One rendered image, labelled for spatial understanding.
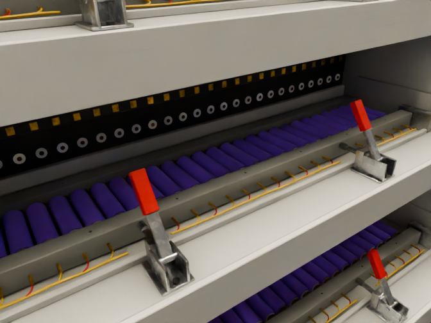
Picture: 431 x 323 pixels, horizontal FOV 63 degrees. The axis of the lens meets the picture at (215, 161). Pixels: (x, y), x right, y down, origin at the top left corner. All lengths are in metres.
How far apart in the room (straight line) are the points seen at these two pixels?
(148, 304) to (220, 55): 0.19
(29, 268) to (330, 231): 0.27
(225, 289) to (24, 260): 0.16
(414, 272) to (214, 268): 0.38
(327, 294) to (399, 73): 0.34
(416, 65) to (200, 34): 0.40
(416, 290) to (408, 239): 0.08
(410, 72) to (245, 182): 0.33
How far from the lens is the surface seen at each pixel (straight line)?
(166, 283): 0.28
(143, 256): 0.31
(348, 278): 0.53
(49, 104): 0.24
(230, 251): 0.31
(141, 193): 0.28
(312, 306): 0.49
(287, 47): 0.33
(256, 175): 0.38
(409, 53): 0.61
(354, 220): 0.41
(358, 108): 0.43
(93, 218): 0.34
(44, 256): 0.31
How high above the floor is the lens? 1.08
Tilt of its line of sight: 13 degrees down
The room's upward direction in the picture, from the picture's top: 12 degrees counter-clockwise
